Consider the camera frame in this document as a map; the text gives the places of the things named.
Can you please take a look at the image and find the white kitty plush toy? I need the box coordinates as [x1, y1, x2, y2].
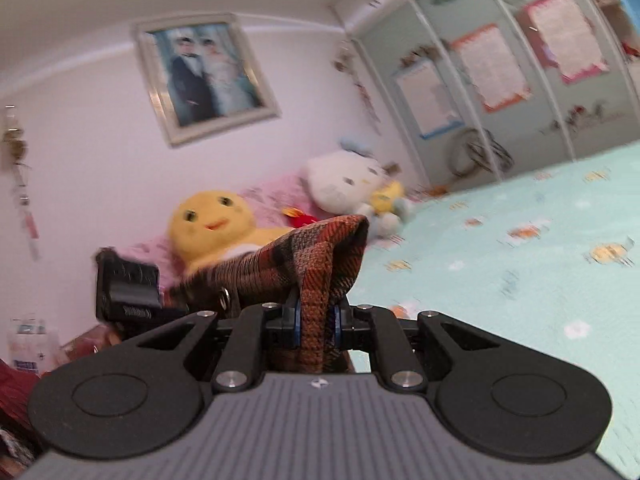
[303, 142, 413, 242]

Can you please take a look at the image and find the blue bordered paper poster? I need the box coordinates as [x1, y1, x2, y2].
[394, 58, 464, 140]

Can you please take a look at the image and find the framed wedding photo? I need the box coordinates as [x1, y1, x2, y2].
[132, 13, 281, 148]

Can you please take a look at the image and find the pink bordered paper poster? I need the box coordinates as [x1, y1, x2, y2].
[516, 0, 610, 84]

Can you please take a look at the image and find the yellow plush duck toy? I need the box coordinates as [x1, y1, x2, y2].
[168, 191, 292, 275]

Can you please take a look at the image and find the light green quilted bedspread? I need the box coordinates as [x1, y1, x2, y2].
[348, 144, 639, 479]

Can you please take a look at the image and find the red plaid jacket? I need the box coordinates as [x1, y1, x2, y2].
[165, 214, 369, 373]

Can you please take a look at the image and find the mirrored sliding wardrobe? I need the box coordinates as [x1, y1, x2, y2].
[332, 0, 639, 192]

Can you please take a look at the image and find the orange bordered paper poster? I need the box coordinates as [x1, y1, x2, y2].
[451, 24, 532, 113]

